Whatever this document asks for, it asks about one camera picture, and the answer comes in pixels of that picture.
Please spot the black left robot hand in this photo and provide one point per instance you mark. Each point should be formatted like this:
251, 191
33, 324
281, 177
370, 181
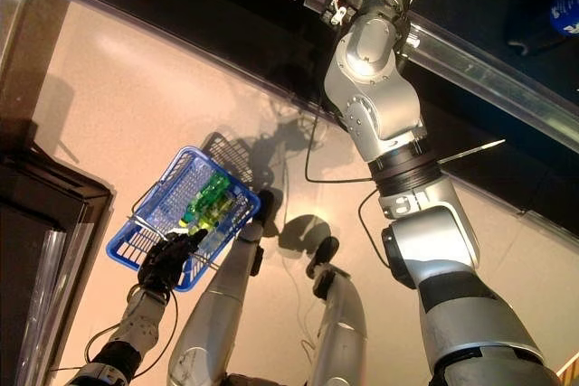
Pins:
163, 264

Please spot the blue plastic shopping basket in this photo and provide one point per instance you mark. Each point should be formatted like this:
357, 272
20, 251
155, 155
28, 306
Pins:
176, 196

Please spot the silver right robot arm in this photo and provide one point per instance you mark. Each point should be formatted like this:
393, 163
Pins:
375, 87

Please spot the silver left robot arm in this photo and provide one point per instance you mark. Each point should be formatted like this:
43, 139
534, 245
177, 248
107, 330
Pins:
135, 322

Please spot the dark glass display counter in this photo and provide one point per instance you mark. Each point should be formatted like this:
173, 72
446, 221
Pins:
45, 205

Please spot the Pepsi bottle blue cap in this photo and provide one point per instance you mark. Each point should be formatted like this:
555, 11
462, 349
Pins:
565, 15

